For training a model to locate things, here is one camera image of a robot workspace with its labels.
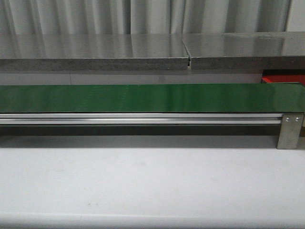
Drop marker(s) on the green conveyor belt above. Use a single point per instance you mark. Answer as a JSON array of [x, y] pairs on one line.
[[154, 98]]

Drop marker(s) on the red plastic tray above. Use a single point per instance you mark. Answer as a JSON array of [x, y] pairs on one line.
[[290, 78]]

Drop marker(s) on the grey stone counter right slab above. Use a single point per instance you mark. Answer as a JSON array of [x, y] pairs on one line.
[[246, 51]]

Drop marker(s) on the grey stone counter slab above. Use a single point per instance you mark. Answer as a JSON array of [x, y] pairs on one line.
[[246, 51], [101, 52]]

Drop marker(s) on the grey stone counter left slab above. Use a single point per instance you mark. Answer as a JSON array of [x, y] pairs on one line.
[[101, 52]]

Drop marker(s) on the grey pleated curtain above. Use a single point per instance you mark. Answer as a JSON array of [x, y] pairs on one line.
[[141, 16]]

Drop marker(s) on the steel conveyor support bracket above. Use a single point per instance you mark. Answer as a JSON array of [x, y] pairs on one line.
[[291, 125]]

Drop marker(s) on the aluminium conveyor frame rail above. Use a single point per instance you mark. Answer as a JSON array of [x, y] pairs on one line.
[[137, 118]]

